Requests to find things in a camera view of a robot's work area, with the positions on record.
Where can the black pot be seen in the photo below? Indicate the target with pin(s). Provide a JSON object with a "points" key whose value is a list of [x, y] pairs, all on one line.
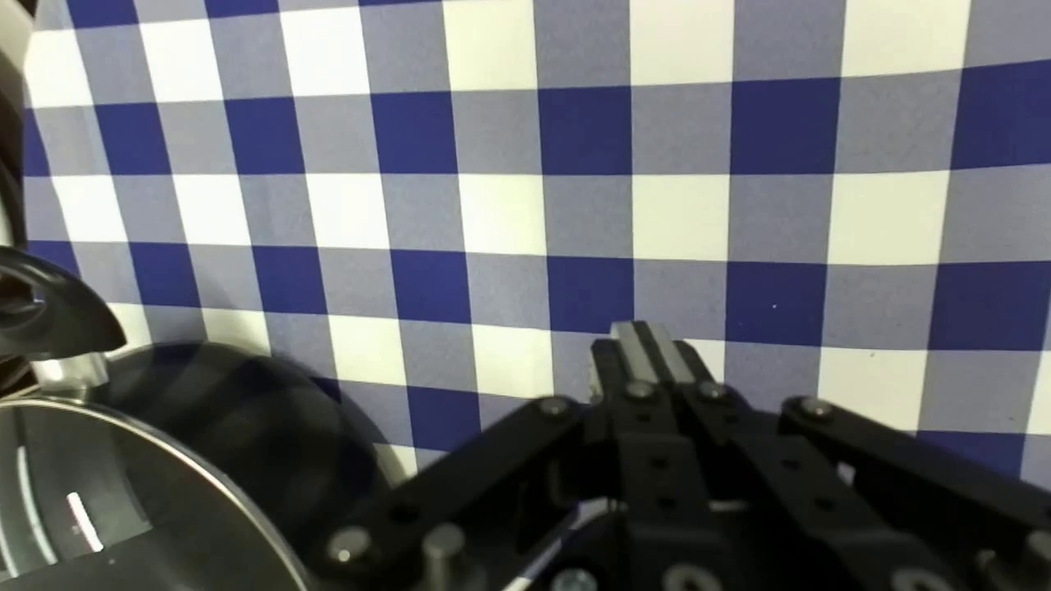
{"points": [[271, 443]]}

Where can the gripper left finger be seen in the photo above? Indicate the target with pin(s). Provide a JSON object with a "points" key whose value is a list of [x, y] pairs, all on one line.
{"points": [[493, 460]]}

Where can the blue white checkered cloth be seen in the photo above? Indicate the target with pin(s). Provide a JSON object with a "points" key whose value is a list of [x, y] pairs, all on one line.
{"points": [[509, 164]]}

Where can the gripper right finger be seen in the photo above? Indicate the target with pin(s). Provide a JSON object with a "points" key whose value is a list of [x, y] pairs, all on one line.
{"points": [[895, 468]]}

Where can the glass pot lid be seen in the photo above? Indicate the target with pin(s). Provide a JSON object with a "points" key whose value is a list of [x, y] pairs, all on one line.
{"points": [[123, 492]]}

